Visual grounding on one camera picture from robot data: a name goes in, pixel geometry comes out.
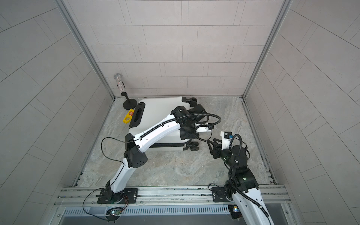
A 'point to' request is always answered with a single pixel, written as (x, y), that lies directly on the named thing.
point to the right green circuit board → (235, 212)
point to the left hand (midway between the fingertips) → (198, 133)
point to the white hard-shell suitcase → (146, 111)
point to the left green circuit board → (114, 211)
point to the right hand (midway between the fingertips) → (209, 141)
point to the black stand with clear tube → (128, 104)
